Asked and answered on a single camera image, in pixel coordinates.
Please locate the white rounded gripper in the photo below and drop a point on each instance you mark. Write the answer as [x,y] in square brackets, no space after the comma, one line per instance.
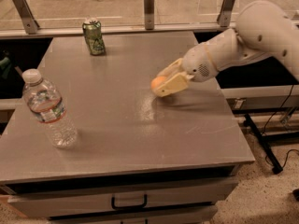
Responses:
[196,62]

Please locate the orange fruit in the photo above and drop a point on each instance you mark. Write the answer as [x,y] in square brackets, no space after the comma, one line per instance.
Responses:
[156,82]

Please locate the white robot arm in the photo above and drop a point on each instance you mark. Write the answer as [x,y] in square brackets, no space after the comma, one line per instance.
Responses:
[262,29]

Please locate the clear plastic water bottle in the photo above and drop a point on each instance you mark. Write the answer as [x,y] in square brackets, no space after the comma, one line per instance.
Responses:
[47,105]

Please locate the metal railing bar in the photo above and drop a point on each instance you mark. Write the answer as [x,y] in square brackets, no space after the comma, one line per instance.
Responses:
[113,30]

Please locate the grey drawer cabinet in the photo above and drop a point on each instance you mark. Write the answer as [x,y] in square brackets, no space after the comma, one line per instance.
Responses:
[127,135]

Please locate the crushed green soda can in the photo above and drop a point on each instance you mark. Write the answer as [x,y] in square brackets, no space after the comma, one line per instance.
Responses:
[93,36]

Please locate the black metal stand leg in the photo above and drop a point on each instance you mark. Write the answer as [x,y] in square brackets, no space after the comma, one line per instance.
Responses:
[277,168]

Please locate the lower grey drawer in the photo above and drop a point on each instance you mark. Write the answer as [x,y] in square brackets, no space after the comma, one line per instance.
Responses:
[184,215]

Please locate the right metal railing bracket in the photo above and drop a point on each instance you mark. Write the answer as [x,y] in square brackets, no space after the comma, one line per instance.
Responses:
[224,17]

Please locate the metal railing bracket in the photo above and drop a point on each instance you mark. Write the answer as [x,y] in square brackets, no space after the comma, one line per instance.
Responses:
[29,22]
[224,17]
[149,14]

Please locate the middle metal railing bracket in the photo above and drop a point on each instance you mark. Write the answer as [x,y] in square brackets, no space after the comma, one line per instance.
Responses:
[149,14]

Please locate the left metal railing bracket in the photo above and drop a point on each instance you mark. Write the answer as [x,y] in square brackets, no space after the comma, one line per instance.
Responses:
[29,22]

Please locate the upper drawer with black handle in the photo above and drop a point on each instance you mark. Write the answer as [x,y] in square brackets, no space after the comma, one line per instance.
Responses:
[123,198]

